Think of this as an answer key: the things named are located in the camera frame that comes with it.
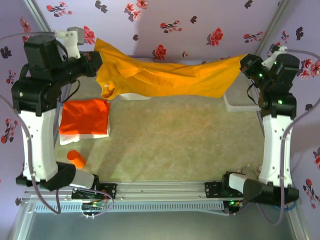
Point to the folded red-orange cloth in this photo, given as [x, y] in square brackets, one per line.
[70, 140]

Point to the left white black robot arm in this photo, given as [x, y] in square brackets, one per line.
[37, 140]

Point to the orange plastic cup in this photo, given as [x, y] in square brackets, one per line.
[76, 158]

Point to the white perforated plastic basket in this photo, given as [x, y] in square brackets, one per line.
[240, 102]

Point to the yellow t-shirt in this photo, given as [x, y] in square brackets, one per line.
[162, 80]

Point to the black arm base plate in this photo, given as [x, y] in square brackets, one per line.
[212, 190]
[110, 190]

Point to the grey metal shelf panel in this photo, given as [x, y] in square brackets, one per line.
[160, 225]

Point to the aluminium corner post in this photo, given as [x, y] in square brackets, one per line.
[275, 23]
[37, 13]

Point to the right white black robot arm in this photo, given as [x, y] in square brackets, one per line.
[275, 150]

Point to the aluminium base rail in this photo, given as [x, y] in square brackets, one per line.
[160, 191]

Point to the teal stethoscope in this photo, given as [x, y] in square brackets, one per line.
[290, 207]

